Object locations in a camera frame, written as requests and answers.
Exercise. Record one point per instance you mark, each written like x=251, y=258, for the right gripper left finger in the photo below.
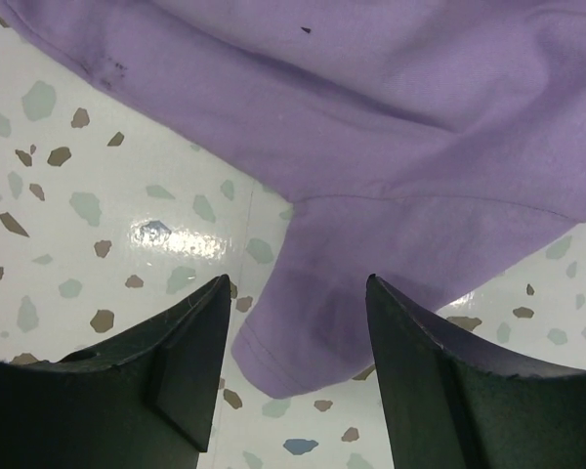
x=144, y=398

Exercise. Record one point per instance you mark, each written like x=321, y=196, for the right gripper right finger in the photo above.
x=454, y=400

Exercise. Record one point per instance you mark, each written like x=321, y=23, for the purple t-shirt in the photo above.
x=432, y=143

